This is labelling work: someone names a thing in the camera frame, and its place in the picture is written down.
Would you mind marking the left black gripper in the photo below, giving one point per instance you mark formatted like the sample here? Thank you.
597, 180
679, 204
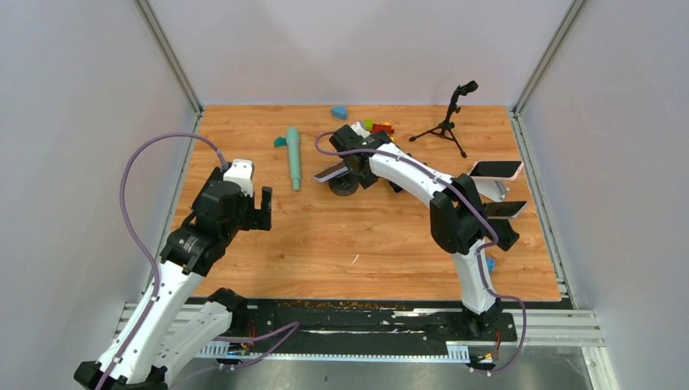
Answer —
260, 218

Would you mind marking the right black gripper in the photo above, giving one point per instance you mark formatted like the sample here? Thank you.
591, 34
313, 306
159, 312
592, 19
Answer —
367, 179

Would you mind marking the phone with lavender case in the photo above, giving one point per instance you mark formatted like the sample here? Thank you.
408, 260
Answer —
331, 172

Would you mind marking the phone with pink-edged black case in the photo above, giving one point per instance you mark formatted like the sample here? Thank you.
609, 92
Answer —
395, 187

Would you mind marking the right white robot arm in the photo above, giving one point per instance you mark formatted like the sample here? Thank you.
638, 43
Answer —
459, 221

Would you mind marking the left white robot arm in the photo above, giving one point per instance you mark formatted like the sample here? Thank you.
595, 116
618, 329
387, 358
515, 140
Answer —
143, 355

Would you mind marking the round black phone stand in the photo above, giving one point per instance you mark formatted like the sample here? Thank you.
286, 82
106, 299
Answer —
343, 185

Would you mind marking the black mini tripod stand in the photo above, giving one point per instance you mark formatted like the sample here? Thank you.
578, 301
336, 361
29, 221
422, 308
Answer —
444, 129

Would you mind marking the phone with pink case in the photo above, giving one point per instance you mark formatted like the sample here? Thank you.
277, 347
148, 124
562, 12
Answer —
497, 169

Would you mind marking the white phone stand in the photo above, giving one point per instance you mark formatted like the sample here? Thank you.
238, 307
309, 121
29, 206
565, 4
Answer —
494, 190

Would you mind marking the phone with white edge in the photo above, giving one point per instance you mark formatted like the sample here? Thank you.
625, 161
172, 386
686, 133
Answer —
504, 209

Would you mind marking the colourful toy brick car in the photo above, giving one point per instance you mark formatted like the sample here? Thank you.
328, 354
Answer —
372, 126

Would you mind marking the blue triangular block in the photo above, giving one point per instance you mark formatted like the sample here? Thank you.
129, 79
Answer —
339, 112

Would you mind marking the teal toy microphone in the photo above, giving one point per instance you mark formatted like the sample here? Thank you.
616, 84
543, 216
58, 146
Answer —
293, 140

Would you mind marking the dark teal small block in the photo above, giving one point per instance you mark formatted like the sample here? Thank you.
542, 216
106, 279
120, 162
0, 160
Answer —
279, 142

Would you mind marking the blue lego brick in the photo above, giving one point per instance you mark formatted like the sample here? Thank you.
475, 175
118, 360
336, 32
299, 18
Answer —
490, 264

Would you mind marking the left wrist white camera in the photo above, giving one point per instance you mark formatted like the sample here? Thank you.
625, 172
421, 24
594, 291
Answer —
241, 172

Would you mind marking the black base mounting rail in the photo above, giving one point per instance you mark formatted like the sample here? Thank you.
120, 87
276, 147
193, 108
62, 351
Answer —
409, 331

